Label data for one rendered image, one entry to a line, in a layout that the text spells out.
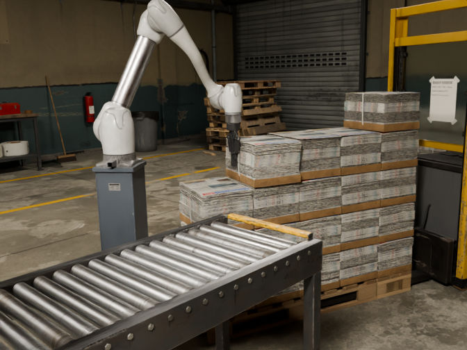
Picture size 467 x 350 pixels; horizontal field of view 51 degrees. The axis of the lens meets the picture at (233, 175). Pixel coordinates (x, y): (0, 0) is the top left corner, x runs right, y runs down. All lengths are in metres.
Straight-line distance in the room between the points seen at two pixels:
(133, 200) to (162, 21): 0.88
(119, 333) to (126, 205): 1.20
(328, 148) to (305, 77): 7.82
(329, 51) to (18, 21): 5.70
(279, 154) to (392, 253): 1.10
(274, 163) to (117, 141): 0.83
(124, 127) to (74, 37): 7.23
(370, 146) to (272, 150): 0.68
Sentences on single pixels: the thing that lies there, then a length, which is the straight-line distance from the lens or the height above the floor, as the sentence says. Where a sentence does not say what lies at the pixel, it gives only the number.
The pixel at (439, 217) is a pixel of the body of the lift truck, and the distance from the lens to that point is 3.78.
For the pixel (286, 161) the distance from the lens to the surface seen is 2.66.
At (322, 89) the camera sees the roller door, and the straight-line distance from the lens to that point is 10.40.
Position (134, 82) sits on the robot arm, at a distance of 2.64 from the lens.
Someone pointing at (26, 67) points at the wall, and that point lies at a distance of 9.14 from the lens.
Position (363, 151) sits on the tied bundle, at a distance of 2.99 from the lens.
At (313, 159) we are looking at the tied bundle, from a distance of 2.79.
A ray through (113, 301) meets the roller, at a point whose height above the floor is 0.80.
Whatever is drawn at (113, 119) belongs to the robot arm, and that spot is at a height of 1.23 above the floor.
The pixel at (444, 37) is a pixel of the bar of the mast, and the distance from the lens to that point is 3.50.
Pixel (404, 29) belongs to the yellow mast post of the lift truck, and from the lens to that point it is 3.83.
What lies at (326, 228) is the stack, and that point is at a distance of 2.92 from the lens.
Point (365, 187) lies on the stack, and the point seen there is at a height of 0.74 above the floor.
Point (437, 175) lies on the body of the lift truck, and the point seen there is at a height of 0.70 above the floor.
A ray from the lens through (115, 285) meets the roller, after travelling 1.58.
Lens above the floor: 1.42
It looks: 11 degrees down
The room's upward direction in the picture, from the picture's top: 1 degrees counter-clockwise
